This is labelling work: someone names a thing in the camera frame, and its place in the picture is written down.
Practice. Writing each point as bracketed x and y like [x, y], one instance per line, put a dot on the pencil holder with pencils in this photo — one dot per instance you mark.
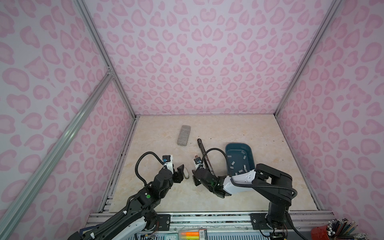
[343, 229]

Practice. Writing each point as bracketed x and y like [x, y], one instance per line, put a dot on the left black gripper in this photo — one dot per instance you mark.
[179, 175]

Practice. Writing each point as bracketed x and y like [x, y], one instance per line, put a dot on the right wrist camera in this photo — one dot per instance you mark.
[199, 163]

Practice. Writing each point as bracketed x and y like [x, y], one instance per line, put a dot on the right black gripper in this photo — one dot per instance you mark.
[196, 183]

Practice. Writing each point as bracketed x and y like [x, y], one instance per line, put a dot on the grey stone block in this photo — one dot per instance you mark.
[184, 135]

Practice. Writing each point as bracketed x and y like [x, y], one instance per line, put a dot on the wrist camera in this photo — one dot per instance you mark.
[168, 162]
[199, 163]

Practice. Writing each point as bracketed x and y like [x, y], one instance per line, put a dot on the teal plastic tray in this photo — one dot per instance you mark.
[240, 159]

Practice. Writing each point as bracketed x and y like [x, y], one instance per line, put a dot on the orange highlighter box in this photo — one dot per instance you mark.
[200, 234]

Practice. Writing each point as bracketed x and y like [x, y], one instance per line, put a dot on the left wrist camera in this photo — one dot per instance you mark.
[168, 162]

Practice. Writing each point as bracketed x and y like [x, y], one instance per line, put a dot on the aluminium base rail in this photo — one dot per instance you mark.
[238, 225]

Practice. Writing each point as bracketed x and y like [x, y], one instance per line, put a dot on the red container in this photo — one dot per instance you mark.
[320, 233]

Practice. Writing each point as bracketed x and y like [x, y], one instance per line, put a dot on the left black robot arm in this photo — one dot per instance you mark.
[139, 213]

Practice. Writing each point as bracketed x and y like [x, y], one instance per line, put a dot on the black stapler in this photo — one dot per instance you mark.
[205, 160]

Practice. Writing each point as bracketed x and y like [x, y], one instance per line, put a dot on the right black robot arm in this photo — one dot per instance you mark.
[275, 185]

